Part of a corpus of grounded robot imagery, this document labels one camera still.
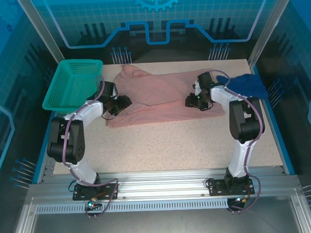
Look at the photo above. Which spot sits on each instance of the pink t-shirt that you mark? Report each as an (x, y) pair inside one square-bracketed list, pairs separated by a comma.
[(157, 96)]

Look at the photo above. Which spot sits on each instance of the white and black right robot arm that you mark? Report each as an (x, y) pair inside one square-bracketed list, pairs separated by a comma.
[(245, 123)]

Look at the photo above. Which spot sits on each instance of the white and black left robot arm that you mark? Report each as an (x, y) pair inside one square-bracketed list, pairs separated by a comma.
[(78, 144)]

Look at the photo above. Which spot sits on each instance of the blue t-shirt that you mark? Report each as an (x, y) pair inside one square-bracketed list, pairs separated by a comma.
[(251, 86)]

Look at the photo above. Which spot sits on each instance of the green plastic mesh basket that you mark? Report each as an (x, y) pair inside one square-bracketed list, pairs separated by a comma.
[(67, 83)]

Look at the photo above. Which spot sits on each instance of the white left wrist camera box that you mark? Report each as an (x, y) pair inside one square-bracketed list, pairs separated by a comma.
[(115, 90)]

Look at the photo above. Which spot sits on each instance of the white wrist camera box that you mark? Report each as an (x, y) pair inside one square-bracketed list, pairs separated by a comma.
[(115, 90), (196, 85)]

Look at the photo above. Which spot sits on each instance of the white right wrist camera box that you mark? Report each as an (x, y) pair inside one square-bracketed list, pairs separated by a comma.
[(196, 85)]

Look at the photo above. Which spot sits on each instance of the aluminium frame post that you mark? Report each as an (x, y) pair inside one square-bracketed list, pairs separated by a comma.
[(271, 25), (42, 33)]

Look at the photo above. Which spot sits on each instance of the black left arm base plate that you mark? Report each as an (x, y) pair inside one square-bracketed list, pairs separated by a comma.
[(108, 192)]

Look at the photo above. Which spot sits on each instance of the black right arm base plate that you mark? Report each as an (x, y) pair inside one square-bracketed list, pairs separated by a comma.
[(216, 189)]

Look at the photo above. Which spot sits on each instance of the aluminium mounting rail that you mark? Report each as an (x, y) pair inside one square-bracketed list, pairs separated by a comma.
[(163, 187)]

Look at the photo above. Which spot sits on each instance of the aluminium frame bar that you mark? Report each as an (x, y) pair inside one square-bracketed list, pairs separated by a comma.
[(23, 223), (304, 213)]

